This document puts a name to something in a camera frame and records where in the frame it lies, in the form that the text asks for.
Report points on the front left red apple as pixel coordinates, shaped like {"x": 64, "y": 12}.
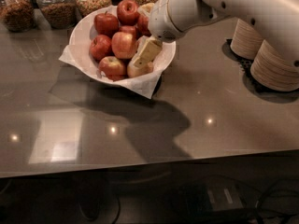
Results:
{"x": 113, "y": 68}

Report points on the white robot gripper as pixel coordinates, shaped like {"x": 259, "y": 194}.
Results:
{"x": 161, "y": 21}

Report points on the front yellow apple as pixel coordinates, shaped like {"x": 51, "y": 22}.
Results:
{"x": 139, "y": 68}

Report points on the white ceramic bowl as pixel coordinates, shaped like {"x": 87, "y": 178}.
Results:
{"x": 81, "y": 34}

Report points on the upper right red apple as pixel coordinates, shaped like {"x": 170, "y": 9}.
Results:
{"x": 142, "y": 25}

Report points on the black rubber mat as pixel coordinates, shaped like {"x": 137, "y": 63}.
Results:
{"x": 250, "y": 83}

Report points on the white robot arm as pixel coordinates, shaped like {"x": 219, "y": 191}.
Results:
{"x": 277, "y": 21}

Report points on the small middle red apple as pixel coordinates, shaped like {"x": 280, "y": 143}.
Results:
{"x": 130, "y": 30}

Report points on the white paper liner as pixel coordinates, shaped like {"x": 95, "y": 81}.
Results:
{"x": 141, "y": 86}

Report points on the upper left red apple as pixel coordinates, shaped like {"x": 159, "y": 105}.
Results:
{"x": 106, "y": 24}

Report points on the front stack paper bowls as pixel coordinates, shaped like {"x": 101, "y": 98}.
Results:
{"x": 272, "y": 71}

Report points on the centre red yellow apple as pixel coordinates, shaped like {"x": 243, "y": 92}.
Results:
{"x": 124, "y": 45}

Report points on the far left cereal jar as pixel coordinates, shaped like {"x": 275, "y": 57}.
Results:
{"x": 17, "y": 15}

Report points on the dark box under table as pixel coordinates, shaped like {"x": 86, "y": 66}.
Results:
{"x": 203, "y": 199}

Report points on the stack paper bowls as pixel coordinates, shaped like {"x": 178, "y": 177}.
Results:
{"x": 246, "y": 41}
{"x": 272, "y": 71}

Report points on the top red apple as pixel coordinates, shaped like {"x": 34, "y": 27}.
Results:
{"x": 127, "y": 12}

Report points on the rear stack paper bowls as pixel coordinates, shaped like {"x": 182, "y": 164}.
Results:
{"x": 246, "y": 41}

